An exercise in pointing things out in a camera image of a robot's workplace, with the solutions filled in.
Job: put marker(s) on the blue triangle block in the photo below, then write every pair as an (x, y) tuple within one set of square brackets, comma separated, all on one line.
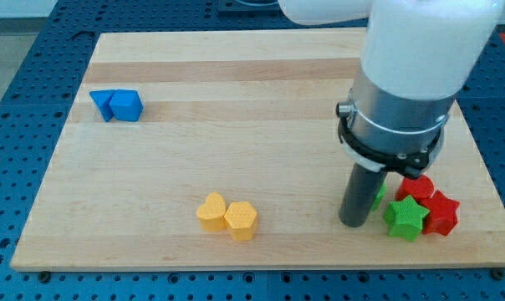
[(102, 100)]

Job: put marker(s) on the yellow heart block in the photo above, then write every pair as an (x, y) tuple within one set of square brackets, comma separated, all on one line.
[(211, 213)]

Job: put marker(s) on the wooden board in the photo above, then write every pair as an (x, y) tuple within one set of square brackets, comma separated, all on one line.
[(249, 115)]

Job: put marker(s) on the yellow hexagon block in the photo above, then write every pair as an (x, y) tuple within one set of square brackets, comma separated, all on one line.
[(241, 219)]

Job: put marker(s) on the red round block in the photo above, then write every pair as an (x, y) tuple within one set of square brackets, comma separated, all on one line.
[(420, 188)]

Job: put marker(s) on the green star block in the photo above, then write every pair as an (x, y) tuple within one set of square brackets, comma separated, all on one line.
[(405, 218)]

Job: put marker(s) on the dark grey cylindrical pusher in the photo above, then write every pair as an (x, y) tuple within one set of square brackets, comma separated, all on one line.
[(359, 196)]

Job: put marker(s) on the silver wrist flange black clamp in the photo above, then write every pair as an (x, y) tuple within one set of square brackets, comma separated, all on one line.
[(390, 133)]

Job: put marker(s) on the blue cube block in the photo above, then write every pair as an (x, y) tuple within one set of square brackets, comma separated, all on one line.
[(126, 105)]

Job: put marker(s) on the green block behind pusher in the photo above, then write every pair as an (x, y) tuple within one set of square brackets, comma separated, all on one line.
[(379, 197)]

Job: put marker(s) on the red star block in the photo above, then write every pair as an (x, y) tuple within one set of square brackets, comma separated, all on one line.
[(442, 216)]

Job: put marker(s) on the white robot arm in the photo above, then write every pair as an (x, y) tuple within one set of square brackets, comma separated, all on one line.
[(416, 58)]

